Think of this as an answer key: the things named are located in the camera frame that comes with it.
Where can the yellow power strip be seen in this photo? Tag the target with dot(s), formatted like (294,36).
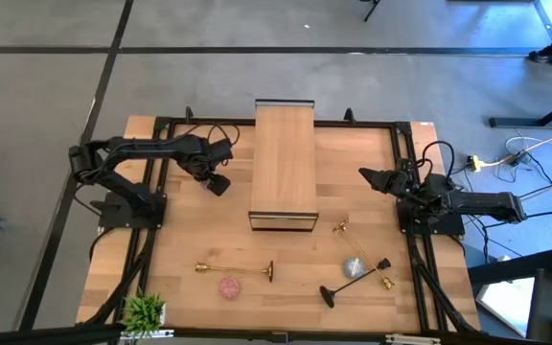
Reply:
(473,163)

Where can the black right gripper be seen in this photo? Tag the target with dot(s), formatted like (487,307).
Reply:
(400,182)

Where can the wooden shelf black metal frame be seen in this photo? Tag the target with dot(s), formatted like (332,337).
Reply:
(283,158)

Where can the silver metal bracket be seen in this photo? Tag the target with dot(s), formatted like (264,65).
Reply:
(412,339)

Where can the black candlestick holder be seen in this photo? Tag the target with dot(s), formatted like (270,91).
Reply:
(327,296)

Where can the black stand leg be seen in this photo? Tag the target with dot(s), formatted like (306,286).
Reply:
(372,9)

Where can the pink patterned round candle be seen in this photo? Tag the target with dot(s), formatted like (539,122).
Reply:
(229,287)

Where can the black aluminium table frame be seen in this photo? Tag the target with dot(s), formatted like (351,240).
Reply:
(352,123)

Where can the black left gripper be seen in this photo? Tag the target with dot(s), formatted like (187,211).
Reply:
(204,165)

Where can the black table base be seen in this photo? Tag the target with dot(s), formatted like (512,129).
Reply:
(535,122)

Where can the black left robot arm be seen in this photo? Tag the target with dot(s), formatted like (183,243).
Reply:
(151,146)

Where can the black frame crossbar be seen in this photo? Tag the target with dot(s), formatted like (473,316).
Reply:
(343,338)

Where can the gold candlestick holder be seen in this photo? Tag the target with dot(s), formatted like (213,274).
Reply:
(270,271)
(341,226)

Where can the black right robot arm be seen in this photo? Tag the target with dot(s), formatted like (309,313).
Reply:
(487,205)

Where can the black table clamp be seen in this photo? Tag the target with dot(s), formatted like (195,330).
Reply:
(189,114)
(349,115)

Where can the green potted plant white pot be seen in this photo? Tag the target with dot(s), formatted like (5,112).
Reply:
(143,314)

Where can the white flat panel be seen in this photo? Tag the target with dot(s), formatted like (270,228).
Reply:
(506,302)

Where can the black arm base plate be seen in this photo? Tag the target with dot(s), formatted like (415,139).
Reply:
(453,229)
(113,218)

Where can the black desk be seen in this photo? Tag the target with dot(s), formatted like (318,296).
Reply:
(506,268)

